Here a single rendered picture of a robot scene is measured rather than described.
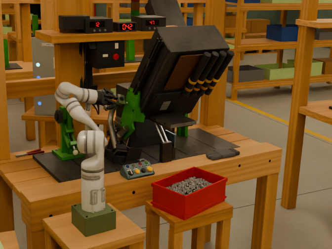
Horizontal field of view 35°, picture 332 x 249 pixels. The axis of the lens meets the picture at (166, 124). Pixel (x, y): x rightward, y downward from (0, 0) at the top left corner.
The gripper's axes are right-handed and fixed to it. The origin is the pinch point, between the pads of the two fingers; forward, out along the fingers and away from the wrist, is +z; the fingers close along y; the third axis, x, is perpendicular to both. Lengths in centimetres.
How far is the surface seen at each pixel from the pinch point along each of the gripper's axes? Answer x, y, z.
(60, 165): 25.4, -27.8, -24.5
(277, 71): 219, 272, 461
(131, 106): -5.4, -6.1, 3.9
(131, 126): -2.9, -16.7, 3.6
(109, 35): -13.3, 32.3, -7.1
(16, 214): 181, 8, 12
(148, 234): 9, -70, 10
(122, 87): 6.2, 14.8, 9.0
